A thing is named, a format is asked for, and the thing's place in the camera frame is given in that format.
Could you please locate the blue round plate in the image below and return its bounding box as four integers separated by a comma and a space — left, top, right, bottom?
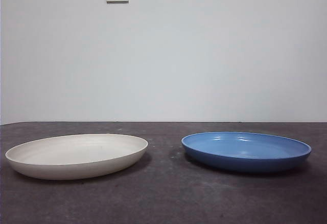
181, 131, 313, 175

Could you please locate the white round plate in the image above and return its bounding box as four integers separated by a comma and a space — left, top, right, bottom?
5, 133, 149, 181

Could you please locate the dark grey table mat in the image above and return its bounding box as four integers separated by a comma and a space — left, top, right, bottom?
0, 121, 327, 224

